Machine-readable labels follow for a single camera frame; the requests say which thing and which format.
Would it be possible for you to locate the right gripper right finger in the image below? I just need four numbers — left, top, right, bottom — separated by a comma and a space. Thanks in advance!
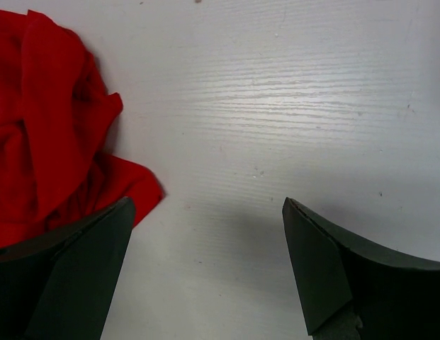
282, 198, 440, 339

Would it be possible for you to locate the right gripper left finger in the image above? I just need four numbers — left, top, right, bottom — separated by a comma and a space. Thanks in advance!
0, 197, 135, 340

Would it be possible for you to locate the red t shirt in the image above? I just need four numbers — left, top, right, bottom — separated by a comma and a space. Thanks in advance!
0, 10, 164, 248

